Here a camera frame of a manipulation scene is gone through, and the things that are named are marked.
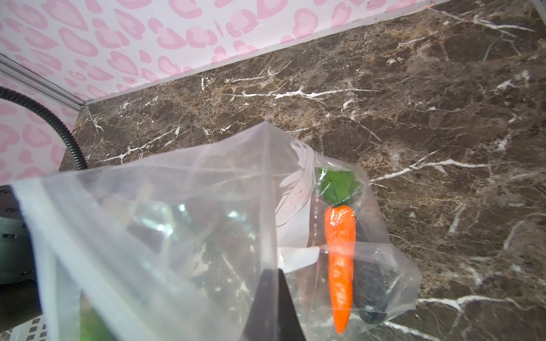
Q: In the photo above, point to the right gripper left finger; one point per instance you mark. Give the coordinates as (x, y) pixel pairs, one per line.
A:
(261, 323)

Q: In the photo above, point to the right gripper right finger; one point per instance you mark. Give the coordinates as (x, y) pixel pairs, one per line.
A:
(288, 325)

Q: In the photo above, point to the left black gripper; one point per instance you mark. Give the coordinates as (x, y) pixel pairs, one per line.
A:
(20, 300)

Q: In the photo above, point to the white perforated plastic basket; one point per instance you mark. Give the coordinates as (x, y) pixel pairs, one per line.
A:
(33, 330)

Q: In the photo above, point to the clear zip top bag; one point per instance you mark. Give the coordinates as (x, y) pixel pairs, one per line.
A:
(172, 246)

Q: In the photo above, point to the orange carrot toy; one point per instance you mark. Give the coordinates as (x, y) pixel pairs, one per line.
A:
(336, 189)

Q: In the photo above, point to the green lettuce toy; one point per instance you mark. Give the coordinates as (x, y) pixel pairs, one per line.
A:
(92, 327)

